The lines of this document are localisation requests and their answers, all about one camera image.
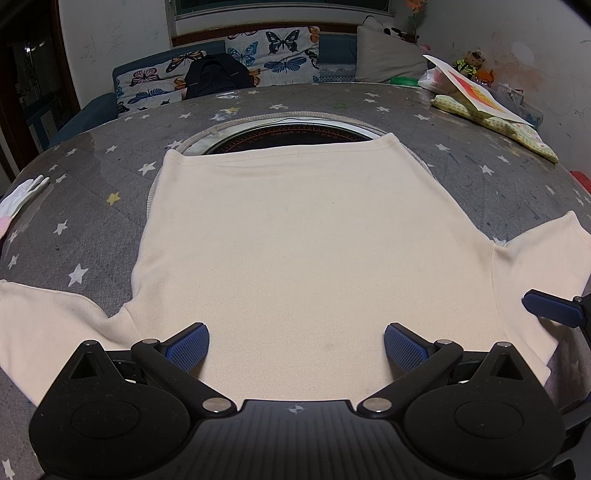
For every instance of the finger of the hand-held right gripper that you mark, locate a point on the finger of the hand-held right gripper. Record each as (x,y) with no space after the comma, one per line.
(551,308)

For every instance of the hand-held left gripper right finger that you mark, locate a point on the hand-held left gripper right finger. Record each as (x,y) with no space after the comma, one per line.
(405,350)

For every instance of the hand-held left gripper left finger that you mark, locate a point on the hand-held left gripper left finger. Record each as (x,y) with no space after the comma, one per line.
(187,347)

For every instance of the cream shirt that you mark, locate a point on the cream shirt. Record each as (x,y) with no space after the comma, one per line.
(295,240)

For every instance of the red object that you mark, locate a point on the red object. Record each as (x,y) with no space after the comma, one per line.
(581,181)

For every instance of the clear plastic container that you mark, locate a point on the clear plastic container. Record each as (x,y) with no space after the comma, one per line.
(521,104)

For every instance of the white glove with pink cuff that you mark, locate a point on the white glove with pink cuff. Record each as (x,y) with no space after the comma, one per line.
(18,196)

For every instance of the paper sheet with orange drawing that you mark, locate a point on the paper sheet with orange drawing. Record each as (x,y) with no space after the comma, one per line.
(475,92)

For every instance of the round black induction cooker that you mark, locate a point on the round black induction cooker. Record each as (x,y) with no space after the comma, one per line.
(295,136)

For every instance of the white plastic bag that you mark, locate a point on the white plastic bag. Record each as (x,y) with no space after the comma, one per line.
(434,79)

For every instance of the plush bear toy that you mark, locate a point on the plush bear toy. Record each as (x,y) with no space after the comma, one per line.
(471,62)

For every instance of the green packet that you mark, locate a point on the green packet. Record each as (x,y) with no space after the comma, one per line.
(404,80)

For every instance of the black backpack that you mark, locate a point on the black backpack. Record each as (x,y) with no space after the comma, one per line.
(217,76)

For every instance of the grey pillow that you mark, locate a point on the grey pillow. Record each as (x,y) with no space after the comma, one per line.
(388,55)

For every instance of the butterfly print cushions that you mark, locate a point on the butterfly print cushions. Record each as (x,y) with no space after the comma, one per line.
(277,50)

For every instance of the panda plush toy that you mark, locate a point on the panda plush toy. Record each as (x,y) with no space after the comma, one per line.
(396,32)

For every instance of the artificial flower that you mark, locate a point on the artificial flower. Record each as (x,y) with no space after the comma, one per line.
(417,9)

